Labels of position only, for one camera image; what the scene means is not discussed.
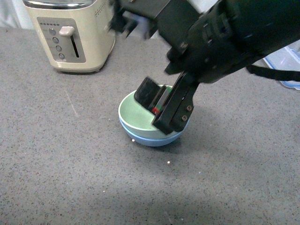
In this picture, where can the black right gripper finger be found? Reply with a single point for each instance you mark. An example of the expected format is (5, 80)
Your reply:
(146, 93)
(177, 106)

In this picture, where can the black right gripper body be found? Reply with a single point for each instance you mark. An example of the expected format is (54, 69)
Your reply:
(219, 42)

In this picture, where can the green bowl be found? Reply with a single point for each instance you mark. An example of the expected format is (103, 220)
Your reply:
(138, 120)

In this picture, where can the blue bowl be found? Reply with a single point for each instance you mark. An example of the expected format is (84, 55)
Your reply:
(152, 142)

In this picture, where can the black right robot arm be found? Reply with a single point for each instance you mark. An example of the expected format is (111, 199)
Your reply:
(281, 29)

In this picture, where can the blue-rimmed container lid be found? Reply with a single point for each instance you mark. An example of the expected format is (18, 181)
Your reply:
(287, 58)

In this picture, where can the cream two-slot toaster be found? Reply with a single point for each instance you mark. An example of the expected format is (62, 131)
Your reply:
(73, 33)

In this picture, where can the white curtain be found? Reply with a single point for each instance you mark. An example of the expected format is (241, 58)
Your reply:
(14, 14)

